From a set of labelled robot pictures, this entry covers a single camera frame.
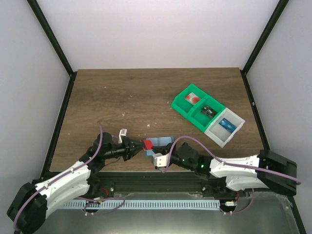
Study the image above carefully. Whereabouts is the blue card holder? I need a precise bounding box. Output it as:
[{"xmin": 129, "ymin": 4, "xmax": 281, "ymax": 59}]
[{"xmin": 144, "ymin": 136, "xmax": 174, "ymax": 157}]

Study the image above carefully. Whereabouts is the red white card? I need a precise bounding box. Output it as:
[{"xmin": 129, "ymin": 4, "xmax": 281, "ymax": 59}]
[
  {"xmin": 143, "ymin": 139, "xmax": 153, "ymax": 151},
  {"xmin": 185, "ymin": 93, "xmax": 200, "ymax": 105}
]

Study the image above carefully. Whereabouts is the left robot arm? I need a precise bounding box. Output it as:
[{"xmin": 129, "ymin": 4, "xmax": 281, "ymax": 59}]
[{"xmin": 7, "ymin": 133, "xmax": 145, "ymax": 234}]

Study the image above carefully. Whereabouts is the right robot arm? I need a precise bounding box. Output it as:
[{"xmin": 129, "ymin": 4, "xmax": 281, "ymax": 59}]
[{"xmin": 152, "ymin": 142, "xmax": 297, "ymax": 196}]

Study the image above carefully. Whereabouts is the black card in bin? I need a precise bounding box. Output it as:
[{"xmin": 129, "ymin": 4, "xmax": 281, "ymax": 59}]
[{"xmin": 201, "ymin": 105, "xmax": 218, "ymax": 118}]

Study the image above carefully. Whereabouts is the blue card in bin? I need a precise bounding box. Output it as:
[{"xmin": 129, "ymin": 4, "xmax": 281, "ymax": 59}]
[{"xmin": 219, "ymin": 118, "xmax": 237, "ymax": 133}]

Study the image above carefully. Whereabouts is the green bin middle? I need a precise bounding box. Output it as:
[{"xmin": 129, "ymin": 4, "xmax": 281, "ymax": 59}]
[{"xmin": 188, "ymin": 96, "xmax": 225, "ymax": 132}]

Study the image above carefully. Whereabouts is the green bin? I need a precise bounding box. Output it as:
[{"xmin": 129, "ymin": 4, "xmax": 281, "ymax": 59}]
[
  {"xmin": 188, "ymin": 96, "xmax": 225, "ymax": 132},
  {"xmin": 171, "ymin": 84, "xmax": 208, "ymax": 118}
]

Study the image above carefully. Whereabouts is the green bin far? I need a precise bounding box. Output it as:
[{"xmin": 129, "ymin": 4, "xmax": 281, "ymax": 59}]
[{"xmin": 171, "ymin": 84, "xmax": 208, "ymax": 118}]

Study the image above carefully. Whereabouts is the white bin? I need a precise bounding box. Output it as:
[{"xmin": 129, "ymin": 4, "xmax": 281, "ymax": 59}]
[{"xmin": 204, "ymin": 108, "xmax": 245, "ymax": 148}]

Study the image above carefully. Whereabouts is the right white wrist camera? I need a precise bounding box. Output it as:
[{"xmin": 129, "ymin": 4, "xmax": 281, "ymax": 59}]
[{"xmin": 152, "ymin": 153, "xmax": 169, "ymax": 168}]

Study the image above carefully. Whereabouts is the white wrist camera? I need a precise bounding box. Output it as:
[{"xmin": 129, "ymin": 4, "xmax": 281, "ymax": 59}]
[
  {"xmin": 152, "ymin": 153, "xmax": 169, "ymax": 168},
  {"xmin": 118, "ymin": 128, "xmax": 127, "ymax": 143}
]

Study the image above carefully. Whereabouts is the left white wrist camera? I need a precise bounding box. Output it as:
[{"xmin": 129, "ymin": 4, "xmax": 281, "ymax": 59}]
[{"xmin": 118, "ymin": 128, "xmax": 127, "ymax": 143}]

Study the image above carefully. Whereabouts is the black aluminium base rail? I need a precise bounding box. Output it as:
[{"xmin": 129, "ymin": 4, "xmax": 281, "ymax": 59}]
[{"xmin": 31, "ymin": 170, "xmax": 288, "ymax": 195}]

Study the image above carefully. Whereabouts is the white slotted cable duct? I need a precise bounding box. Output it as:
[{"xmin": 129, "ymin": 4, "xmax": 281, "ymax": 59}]
[{"xmin": 61, "ymin": 199, "xmax": 220, "ymax": 211}]

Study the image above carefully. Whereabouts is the metal base plate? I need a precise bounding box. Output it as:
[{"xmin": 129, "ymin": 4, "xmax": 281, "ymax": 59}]
[{"xmin": 37, "ymin": 193, "xmax": 300, "ymax": 234}]

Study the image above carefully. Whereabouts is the black frame post left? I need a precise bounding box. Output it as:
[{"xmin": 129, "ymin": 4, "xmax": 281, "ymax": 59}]
[{"xmin": 26, "ymin": 0, "xmax": 75, "ymax": 76}]

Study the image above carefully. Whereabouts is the black frame post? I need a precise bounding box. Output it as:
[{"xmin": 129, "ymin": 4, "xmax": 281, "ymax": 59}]
[
  {"xmin": 242, "ymin": 0, "xmax": 290, "ymax": 74},
  {"xmin": 26, "ymin": 0, "xmax": 75, "ymax": 76}
]

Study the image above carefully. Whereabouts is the black frame post right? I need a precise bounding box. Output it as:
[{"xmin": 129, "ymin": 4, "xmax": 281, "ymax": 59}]
[{"xmin": 242, "ymin": 0, "xmax": 290, "ymax": 74}]

